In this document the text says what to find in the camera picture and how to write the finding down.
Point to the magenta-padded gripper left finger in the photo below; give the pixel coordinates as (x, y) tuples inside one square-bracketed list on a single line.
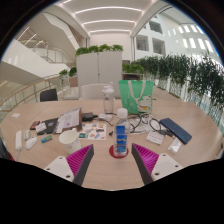
[(71, 163)]

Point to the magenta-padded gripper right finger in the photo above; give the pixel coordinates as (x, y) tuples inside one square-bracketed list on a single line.
[(156, 163)]

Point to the clear blue-labelled water bottle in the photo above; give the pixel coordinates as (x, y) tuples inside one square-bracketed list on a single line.
[(121, 136)]

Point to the white paper cup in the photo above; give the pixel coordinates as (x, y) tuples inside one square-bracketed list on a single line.
[(70, 141)]

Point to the clear plastic packet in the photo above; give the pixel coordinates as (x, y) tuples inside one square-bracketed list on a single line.
[(174, 145)]

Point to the white printed card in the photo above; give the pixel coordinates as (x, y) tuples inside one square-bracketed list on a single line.
[(155, 137)]

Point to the small green tube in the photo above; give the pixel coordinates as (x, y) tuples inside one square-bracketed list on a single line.
[(46, 138)]

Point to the colourful sticker sheet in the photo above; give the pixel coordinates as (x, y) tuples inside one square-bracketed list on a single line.
[(93, 131)]

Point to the flat round red coaster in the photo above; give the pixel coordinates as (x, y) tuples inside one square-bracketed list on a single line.
[(112, 152)]

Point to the standing open booklet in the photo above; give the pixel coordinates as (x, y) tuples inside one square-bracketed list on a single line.
[(70, 120)]

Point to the black flat wallet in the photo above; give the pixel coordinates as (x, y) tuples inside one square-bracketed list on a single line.
[(51, 125)]

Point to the white computer mouse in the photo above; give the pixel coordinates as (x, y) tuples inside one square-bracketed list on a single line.
[(31, 142)]

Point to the black power adapter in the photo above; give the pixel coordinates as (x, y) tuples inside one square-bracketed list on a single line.
[(87, 116)]

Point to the white power strip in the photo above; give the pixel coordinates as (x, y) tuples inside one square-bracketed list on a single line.
[(18, 140)]

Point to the green cat-print tote bag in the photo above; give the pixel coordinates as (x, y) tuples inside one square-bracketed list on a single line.
[(136, 96)]

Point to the black chair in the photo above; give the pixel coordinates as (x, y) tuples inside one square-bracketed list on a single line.
[(48, 95)]

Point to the clear white-lidded shaker bottle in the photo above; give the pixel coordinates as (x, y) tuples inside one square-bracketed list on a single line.
[(108, 100)]

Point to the small white paper tag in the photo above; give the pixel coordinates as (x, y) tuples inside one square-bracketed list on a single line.
[(16, 115)]

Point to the white chair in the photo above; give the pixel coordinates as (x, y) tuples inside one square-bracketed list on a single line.
[(91, 91)]

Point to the small potted plant box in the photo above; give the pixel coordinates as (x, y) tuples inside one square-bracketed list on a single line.
[(72, 78)]

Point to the row of green hedge plants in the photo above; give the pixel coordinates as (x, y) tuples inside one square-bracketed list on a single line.
[(186, 73)]

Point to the white planter cabinet with plants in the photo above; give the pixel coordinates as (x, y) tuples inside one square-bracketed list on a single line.
[(98, 68)]

